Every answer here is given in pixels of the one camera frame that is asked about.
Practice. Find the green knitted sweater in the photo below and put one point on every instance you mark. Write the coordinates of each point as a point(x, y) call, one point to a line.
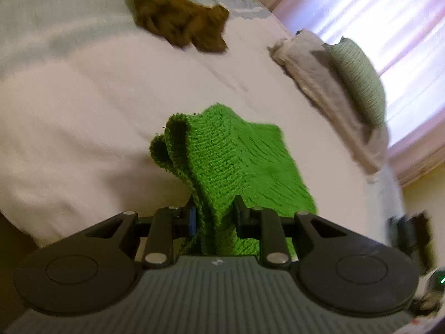
point(236, 167)

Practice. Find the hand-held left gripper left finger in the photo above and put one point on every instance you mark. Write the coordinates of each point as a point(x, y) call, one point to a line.
point(192, 221)

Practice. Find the stack of dark clothes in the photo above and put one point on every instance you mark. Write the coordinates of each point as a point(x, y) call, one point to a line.
point(412, 240)

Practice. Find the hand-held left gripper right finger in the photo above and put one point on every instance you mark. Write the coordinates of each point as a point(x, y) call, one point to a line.
point(239, 217)

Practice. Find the grey blue blanket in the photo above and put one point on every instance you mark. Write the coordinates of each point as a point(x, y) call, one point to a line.
point(104, 3)

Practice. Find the light green folded knitwear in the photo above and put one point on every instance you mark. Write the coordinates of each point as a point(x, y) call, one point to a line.
point(361, 80)

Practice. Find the grey folded garment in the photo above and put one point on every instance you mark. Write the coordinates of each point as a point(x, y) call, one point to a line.
point(326, 90)

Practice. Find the brown crumpled garment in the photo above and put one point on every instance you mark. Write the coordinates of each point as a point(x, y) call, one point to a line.
point(177, 21)

